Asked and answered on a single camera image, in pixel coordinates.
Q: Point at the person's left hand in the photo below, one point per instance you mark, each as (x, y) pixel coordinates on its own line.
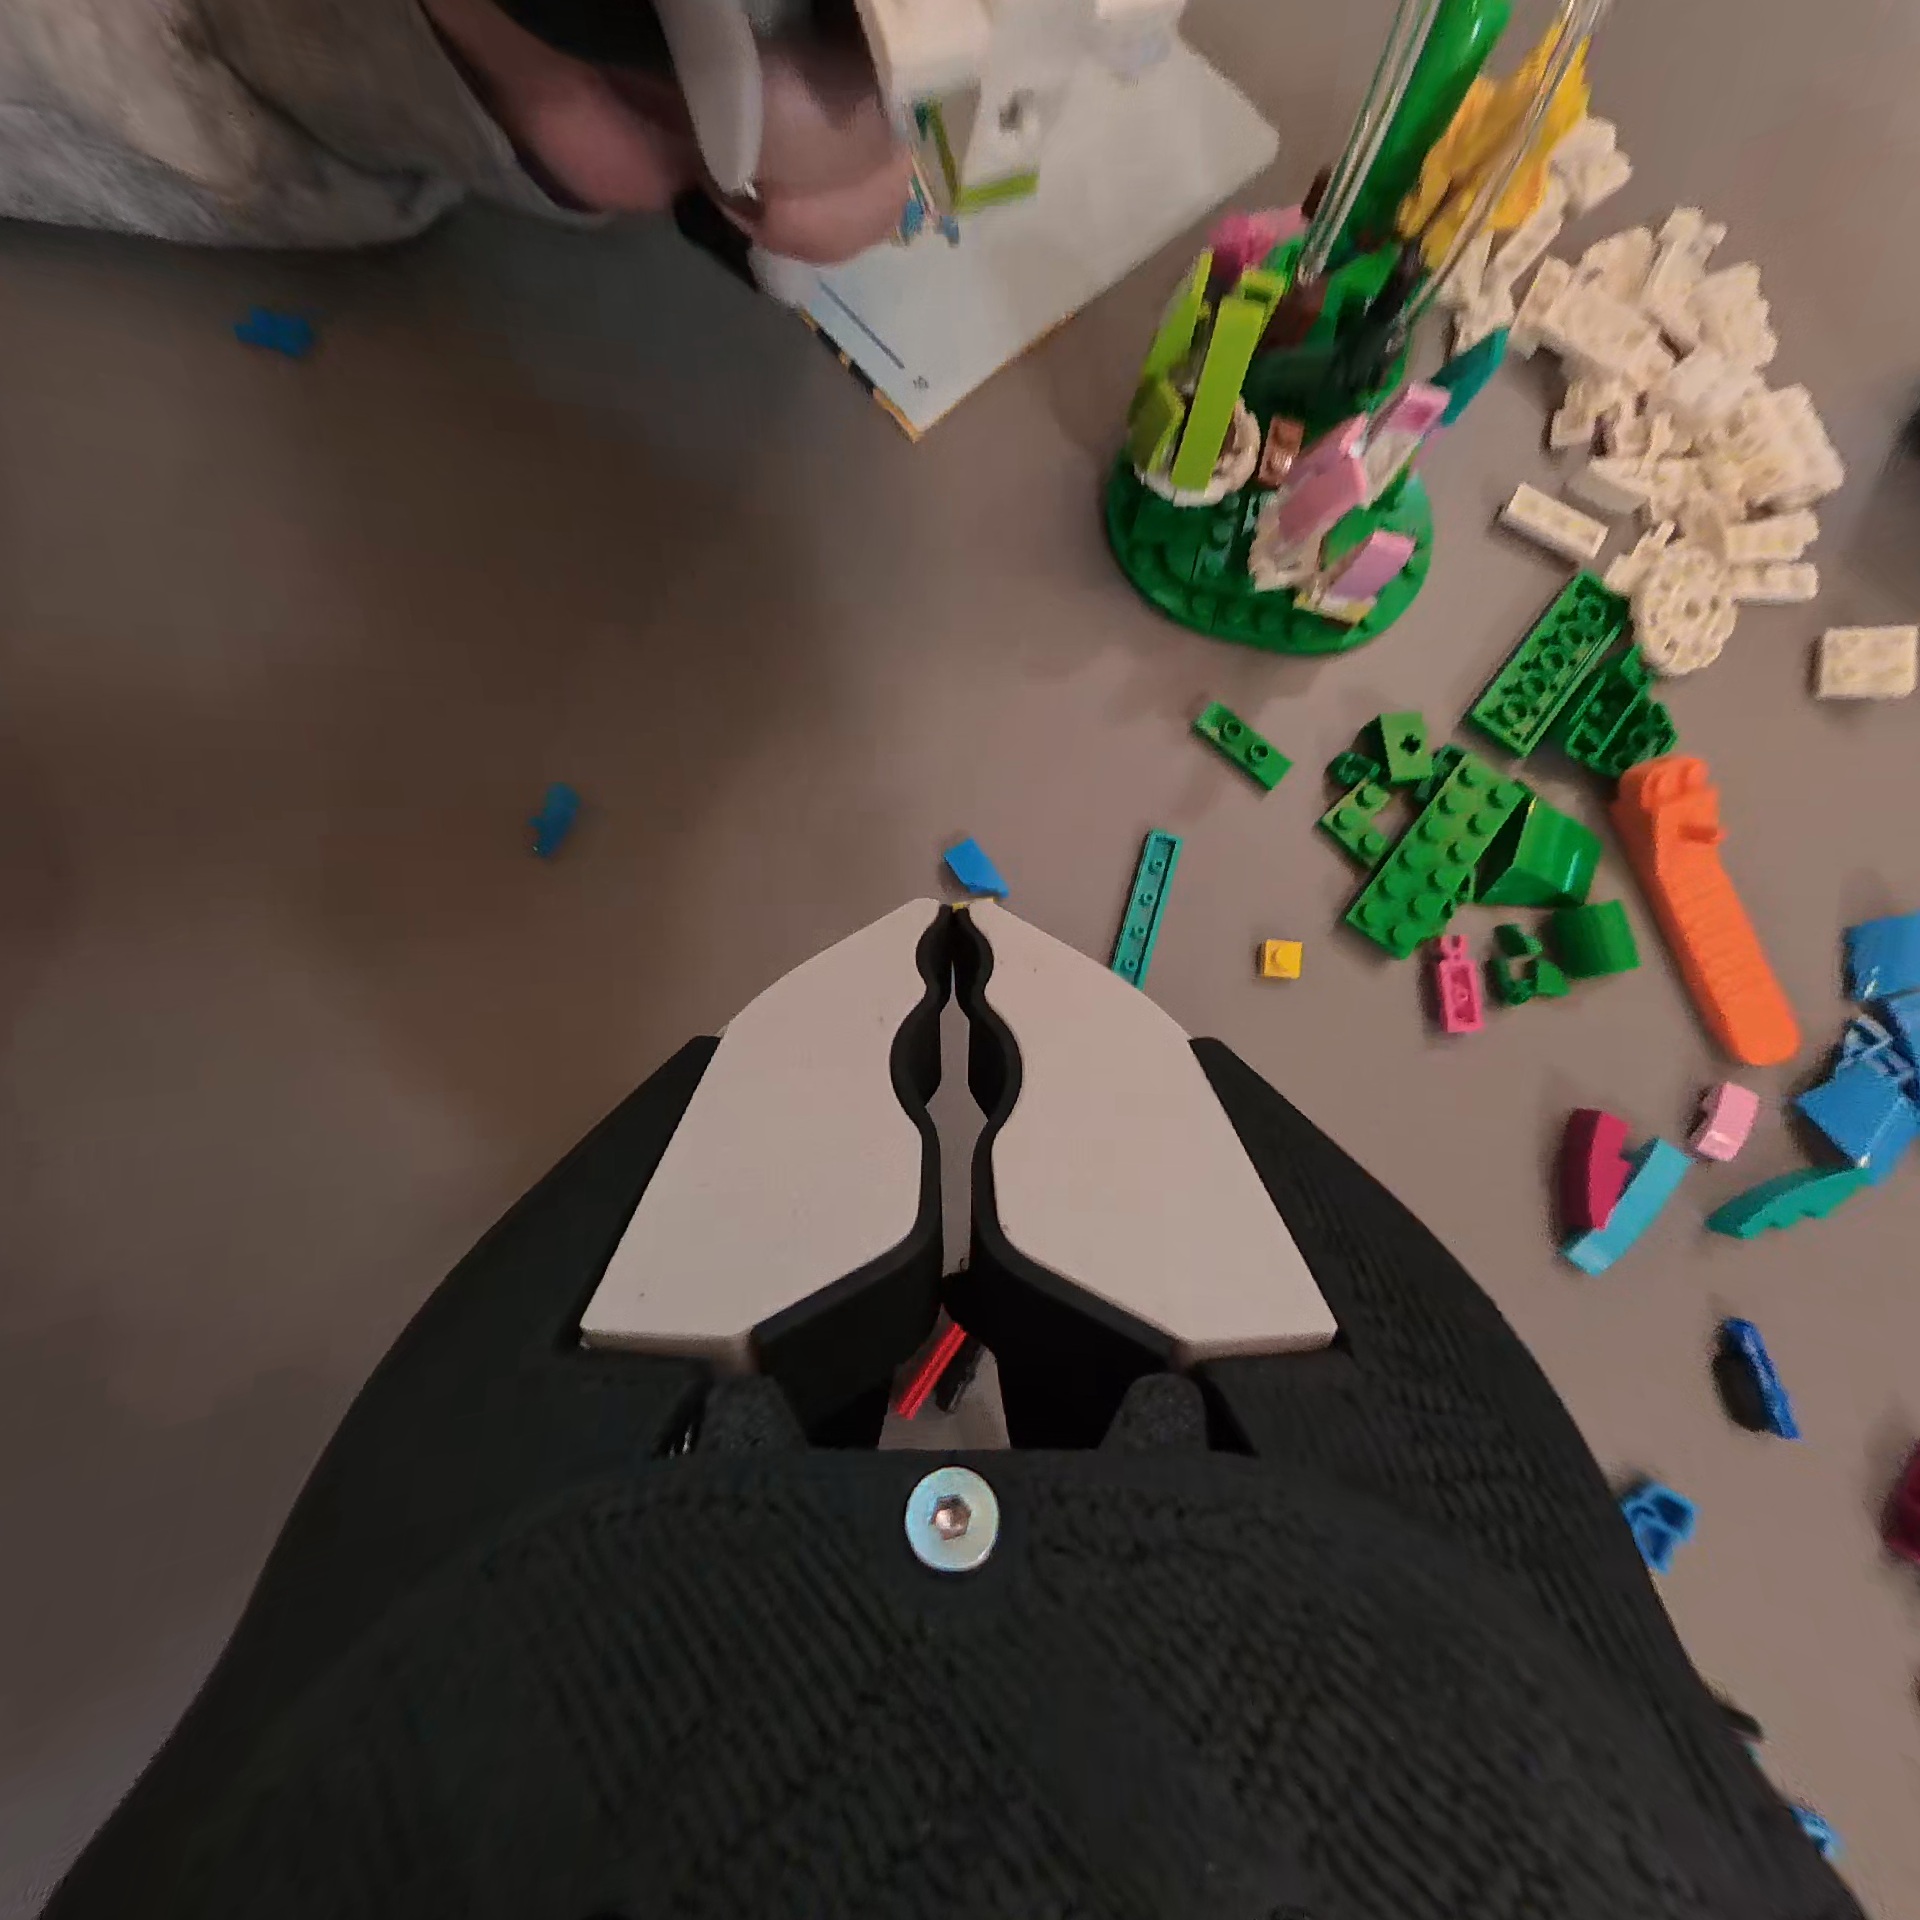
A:
(599, 107)

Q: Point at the magenta curved brick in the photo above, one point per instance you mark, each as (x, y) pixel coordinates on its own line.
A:
(1588, 1171)

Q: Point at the green flower brick model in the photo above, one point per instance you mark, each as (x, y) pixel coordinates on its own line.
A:
(1277, 511)

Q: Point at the blue wedge brick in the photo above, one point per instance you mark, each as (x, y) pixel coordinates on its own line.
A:
(974, 868)

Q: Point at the blue pink brick pile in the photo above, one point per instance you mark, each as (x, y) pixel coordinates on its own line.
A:
(1868, 1079)

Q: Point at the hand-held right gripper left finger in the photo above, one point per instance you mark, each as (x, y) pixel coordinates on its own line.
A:
(781, 1171)

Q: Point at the person's left forearm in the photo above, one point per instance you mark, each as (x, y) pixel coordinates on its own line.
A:
(225, 107)

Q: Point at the light blue curved brick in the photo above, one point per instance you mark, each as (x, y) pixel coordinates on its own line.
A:
(1643, 1201)

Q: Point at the orange brick separator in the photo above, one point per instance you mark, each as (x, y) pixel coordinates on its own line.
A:
(1711, 916)

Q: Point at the pile of green bricks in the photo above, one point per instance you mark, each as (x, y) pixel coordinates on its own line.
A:
(1441, 855)

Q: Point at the pile of white bricks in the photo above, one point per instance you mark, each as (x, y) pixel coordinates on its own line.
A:
(1681, 376)

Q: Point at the small pink brick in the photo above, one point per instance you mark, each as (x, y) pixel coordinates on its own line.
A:
(1725, 1120)

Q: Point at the grey desk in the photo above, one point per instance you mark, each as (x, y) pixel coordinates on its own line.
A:
(451, 600)

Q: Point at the small blue brick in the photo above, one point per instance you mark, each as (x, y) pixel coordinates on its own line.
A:
(1816, 1829)
(276, 332)
(553, 822)
(1657, 1524)

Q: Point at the dark blue brick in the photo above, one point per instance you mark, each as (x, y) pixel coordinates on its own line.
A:
(1756, 1377)

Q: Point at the small green plate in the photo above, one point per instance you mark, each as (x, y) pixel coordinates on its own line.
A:
(1241, 747)

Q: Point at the yellow square tile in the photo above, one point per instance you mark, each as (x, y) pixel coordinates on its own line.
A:
(1280, 959)

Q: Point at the dark red brick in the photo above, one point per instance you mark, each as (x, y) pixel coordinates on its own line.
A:
(1905, 1501)

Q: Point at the teal curved brick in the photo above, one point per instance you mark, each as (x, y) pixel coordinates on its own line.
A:
(1787, 1206)

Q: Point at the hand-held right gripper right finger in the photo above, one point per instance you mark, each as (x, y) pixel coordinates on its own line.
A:
(1142, 1171)

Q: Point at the long teal plate brick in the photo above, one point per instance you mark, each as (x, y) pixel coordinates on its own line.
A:
(1149, 909)

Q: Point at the white instruction booklet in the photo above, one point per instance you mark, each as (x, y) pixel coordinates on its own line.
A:
(1079, 254)

